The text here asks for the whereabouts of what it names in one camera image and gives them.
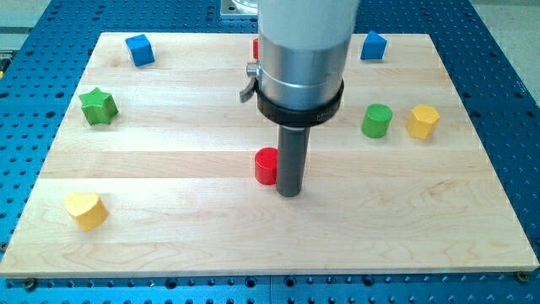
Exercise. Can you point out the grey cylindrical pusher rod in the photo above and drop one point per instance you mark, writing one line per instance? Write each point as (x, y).
(292, 151)

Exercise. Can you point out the black clamp ring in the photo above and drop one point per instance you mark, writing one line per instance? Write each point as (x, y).
(298, 118)

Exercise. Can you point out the red cylinder block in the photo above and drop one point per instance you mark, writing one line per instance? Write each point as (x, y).
(266, 165)

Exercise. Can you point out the red block behind arm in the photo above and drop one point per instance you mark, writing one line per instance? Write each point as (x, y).
(255, 48)

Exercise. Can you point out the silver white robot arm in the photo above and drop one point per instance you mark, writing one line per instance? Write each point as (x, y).
(298, 76)

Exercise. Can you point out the green cylinder block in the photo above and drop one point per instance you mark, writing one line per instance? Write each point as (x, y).
(376, 121)

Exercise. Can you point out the blue triangle block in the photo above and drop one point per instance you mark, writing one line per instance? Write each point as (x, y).
(374, 47)

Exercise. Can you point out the yellow hexagon block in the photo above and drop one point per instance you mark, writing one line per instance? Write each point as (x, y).
(422, 121)

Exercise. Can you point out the light wooden board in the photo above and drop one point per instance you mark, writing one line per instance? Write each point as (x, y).
(175, 170)

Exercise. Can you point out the blue cube block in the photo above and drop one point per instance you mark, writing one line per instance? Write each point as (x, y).
(140, 50)

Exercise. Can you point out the green star block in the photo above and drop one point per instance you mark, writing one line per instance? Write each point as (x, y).
(98, 107)

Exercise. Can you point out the yellow heart block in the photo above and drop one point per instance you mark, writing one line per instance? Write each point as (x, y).
(86, 209)

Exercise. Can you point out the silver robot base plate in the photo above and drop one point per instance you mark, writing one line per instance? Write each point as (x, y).
(238, 7)

